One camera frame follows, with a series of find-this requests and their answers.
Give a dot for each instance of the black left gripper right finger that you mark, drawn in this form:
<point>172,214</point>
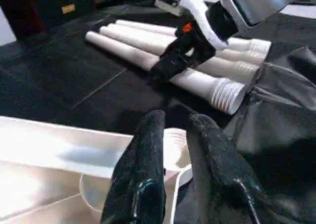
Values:
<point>217,174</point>

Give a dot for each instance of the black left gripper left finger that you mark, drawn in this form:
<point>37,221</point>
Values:
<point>140,174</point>

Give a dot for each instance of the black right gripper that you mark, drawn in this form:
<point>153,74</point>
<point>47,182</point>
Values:
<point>195,43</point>

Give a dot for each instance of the white plastic table top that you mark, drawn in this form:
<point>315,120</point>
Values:
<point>49,159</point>

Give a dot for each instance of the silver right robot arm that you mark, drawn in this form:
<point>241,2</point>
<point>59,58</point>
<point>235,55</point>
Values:
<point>247,6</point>

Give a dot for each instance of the black mat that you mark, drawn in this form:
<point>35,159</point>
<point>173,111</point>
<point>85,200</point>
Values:
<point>61,73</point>

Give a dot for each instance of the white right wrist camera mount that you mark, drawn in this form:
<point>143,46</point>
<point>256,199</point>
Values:
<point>195,1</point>

